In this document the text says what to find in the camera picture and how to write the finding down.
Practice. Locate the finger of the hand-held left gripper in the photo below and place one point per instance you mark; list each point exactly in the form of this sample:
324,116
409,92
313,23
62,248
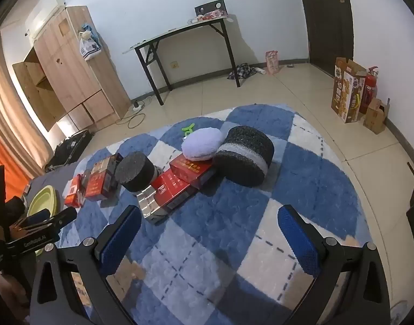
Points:
66,215
37,217

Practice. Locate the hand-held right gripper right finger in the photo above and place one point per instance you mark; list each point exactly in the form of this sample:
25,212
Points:
300,240

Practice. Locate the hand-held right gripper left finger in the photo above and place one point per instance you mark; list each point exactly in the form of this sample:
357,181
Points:
120,240

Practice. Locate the yellow plastic basin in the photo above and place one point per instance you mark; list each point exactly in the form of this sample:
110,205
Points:
42,201

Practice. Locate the red box white label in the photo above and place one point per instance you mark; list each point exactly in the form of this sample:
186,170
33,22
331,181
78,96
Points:
97,186

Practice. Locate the red and silver carton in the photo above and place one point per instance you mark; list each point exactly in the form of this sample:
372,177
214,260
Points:
166,193

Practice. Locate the dark red box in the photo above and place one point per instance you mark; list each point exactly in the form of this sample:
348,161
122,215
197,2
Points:
110,164

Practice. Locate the small black grey sponge roll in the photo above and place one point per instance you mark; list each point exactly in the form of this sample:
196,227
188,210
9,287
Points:
134,172

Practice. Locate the red box gold print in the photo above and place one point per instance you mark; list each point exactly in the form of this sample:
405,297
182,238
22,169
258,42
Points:
193,172

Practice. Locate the large black grey sponge roll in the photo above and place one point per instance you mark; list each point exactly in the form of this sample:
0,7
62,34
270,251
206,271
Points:
244,155

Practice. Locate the small red white box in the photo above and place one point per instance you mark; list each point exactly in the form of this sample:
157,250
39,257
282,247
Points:
73,193

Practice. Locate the black case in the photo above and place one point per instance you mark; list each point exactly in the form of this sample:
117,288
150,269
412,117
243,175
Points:
70,150

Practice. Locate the orange curtain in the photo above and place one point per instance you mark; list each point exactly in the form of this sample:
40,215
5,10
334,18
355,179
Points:
3,162

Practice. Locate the blue white checkered rug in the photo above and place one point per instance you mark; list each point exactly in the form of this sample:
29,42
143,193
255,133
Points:
227,230

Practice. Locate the beige curtain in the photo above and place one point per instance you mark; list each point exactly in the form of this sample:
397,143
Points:
10,108

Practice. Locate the purple plush cushion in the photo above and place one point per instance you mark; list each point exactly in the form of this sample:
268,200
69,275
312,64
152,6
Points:
202,144

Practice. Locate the green plastic clip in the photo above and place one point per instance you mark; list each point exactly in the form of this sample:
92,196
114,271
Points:
188,130

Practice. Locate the white power strip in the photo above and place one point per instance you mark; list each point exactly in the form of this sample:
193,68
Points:
137,106

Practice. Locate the wooden wardrobe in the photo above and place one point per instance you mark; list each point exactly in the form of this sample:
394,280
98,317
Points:
75,74

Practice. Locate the small brown cardboard box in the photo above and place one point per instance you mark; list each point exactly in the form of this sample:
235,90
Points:
374,116

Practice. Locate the printed cardboard box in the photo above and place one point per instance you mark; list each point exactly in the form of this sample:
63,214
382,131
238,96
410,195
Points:
346,91

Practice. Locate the red fire extinguisher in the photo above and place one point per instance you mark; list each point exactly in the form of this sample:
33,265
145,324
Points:
369,91

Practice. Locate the white plastic bag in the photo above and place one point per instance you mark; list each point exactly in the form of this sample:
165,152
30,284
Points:
89,49

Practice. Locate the checkered clothes pile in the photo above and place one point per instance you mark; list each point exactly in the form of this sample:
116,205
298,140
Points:
242,71

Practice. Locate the pink bag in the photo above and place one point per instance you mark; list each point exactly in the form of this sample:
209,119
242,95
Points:
272,62

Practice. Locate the dark door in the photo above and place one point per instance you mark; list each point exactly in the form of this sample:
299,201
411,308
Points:
324,20

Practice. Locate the black folding table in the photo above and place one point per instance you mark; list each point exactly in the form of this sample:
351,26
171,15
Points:
193,28

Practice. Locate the red white packets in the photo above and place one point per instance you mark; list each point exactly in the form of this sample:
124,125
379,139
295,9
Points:
212,14

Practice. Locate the black chair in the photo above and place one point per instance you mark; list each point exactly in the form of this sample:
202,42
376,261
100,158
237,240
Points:
210,5

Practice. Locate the wall socket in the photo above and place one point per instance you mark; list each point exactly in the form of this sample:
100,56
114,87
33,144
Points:
174,65

